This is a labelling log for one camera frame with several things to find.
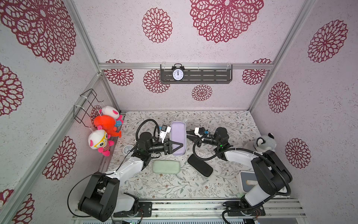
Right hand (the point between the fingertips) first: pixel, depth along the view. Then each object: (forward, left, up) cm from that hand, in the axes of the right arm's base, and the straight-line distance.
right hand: (184, 132), depth 76 cm
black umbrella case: (-9, -10, -23) cm, 26 cm away
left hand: (-6, +2, -3) cm, 7 cm away
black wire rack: (+6, +56, +9) cm, 57 cm away
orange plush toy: (+11, +50, -6) cm, 51 cm away
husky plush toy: (-2, -45, -7) cm, 45 cm away
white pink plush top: (+20, +48, -5) cm, 52 cm away
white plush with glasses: (-3, +49, -4) cm, 49 cm away
